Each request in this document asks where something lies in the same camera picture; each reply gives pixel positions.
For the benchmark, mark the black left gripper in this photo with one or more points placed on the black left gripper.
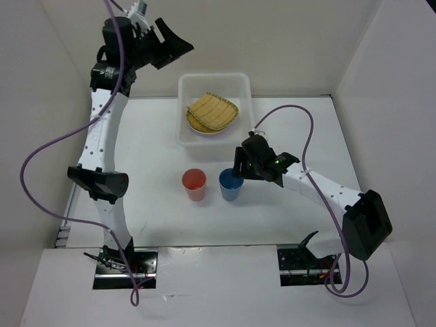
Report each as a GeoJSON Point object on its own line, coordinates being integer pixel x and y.
{"type": "Point", "coordinates": [169, 50]}

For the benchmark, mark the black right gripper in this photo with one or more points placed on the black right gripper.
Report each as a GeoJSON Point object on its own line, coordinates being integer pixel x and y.
{"type": "Point", "coordinates": [245, 173]}

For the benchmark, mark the blue plastic cup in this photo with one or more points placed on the blue plastic cup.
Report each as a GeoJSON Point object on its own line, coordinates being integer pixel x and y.
{"type": "Point", "coordinates": [230, 186]}

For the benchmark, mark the fan-shaped bamboo tray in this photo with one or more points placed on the fan-shaped bamboo tray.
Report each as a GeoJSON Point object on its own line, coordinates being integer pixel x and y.
{"type": "Point", "coordinates": [213, 111]}

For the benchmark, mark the yellow plastic plate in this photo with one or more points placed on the yellow plastic plate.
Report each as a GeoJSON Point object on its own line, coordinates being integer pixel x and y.
{"type": "Point", "coordinates": [231, 122]}

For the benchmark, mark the round bamboo tray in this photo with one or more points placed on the round bamboo tray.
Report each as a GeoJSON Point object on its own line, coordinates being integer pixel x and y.
{"type": "Point", "coordinates": [197, 125]}

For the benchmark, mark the purple plastic plate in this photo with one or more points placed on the purple plastic plate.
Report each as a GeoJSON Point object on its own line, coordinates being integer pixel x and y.
{"type": "Point", "coordinates": [218, 134]}

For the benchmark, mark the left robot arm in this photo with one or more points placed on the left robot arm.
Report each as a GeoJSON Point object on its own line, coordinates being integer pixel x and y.
{"type": "Point", "coordinates": [129, 45]}

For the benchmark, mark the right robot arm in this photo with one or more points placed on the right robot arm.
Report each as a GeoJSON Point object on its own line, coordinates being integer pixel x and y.
{"type": "Point", "coordinates": [362, 217]}

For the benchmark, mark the white plastic bin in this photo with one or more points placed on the white plastic bin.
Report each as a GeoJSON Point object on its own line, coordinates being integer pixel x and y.
{"type": "Point", "coordinates": [235, 87]}

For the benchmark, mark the red plastic cup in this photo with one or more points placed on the red plastic cup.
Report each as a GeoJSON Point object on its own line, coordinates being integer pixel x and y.
{"type": "Point", "coordinates": [194, 181]}

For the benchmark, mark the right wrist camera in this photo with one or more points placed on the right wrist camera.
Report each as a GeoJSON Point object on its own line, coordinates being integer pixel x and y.
{"type": "Point", "coordinates": [254, 131]}

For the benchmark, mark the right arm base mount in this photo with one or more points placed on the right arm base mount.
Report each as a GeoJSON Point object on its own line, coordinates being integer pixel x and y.
{"type": "Point", "coordinates": [298, 267]}

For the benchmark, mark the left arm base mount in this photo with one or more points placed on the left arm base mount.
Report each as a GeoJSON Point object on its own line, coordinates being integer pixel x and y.
{"type": "Point", "coordinates": [113, 275]}

